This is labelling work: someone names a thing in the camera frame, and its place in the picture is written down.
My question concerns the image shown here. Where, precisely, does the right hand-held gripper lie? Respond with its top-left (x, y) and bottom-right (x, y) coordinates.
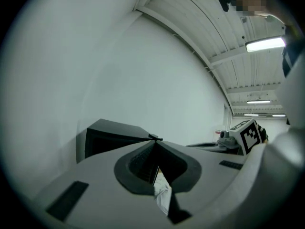
top-left (185, 118), bottom-right (269, 156)

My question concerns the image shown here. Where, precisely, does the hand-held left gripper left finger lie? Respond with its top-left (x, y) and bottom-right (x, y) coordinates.
top-left (33, 139), bottom-right (169, 229)

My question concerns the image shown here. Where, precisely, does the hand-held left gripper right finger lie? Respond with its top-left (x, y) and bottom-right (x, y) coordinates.
top-left (154, 139), bottom-right (247, 219)

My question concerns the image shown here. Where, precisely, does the black mini fridge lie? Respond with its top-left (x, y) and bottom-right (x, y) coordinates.
top-left (76, 118), bottom-right (164, 165)

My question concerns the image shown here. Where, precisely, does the white cloth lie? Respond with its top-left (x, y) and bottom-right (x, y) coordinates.
top-left (153, 173), bottom-right (173, 216)

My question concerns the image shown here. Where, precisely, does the person's black shirt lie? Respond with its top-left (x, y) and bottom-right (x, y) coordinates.
top-left (282, 25), bottom-right (305, 78)

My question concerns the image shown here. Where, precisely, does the black head-mounted camera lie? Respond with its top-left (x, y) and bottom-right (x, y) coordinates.
top-left (216, 0), bottom-right (232, 12)

